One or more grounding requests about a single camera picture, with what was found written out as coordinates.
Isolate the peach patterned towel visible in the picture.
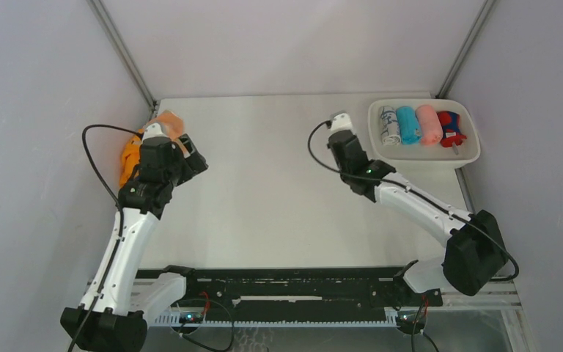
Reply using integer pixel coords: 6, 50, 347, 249
144, 110, 186, 153

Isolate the corner aluminium post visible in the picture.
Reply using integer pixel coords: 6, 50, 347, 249
87, 0, 157, 112
435, 0, 499, 99

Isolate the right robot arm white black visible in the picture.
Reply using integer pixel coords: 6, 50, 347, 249
328, 130, 508, 305

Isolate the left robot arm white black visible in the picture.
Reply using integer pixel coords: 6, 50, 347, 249
60, 134, 207, 351

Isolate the cyan rolled towel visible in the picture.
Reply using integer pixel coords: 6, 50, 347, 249
396, 106, 422, 145

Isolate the red blue rolled towel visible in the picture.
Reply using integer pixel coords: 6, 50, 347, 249
437, 111, 467, 148

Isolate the white plastic basket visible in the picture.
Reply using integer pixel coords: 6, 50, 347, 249
368, 98, 481, 169

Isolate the aluminium frame rail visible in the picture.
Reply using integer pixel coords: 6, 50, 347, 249
126, 279, 523, 311

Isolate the white patterned rolled towel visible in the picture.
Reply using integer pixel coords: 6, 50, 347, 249
379, 106, 402, 146

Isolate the white slotted cable duct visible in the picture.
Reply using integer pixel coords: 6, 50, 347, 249
152, 310, 399, 328

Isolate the orange towel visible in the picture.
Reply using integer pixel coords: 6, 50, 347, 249
119, 135, 141, 187

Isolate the left corner aluminium post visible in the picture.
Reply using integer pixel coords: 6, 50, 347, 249
87, 0, 157, 112

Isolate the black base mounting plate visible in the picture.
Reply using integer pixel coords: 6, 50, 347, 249
136, 265, 444, 326

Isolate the right corner aluminium post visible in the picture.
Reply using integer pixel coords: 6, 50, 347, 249
435, 0, 499, 99

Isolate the pink rolled towel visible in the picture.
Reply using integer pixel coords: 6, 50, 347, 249
416, 105, 443, 146

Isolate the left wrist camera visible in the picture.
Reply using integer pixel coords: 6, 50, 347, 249
141, 122, 169, 141

